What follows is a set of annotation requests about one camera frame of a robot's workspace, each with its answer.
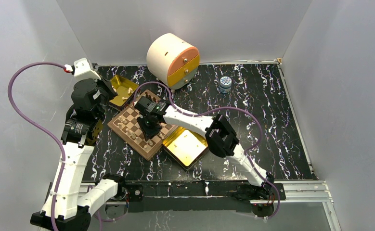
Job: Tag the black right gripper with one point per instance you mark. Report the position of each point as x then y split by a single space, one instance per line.
148 133

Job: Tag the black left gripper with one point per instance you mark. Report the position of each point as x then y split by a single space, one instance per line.
107 84

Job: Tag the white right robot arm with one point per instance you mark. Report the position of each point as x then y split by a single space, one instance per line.
220 136

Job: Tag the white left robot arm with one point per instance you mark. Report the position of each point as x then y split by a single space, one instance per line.
64 208

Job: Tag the gold tin with white pieces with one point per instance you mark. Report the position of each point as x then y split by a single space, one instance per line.
125 90

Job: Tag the wooden chess board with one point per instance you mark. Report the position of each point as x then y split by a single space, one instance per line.
131 115

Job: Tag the dark chess pieces row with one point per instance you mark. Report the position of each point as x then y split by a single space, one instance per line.
150 97

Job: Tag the empty gold tin lid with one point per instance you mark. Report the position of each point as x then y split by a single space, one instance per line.
186 147

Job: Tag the round pastel drawer cabinet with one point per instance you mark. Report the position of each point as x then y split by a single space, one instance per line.
173 60

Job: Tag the small blue white jar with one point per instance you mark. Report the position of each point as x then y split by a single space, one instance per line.
225 84

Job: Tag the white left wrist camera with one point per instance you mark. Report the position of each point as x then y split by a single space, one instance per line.
82 69

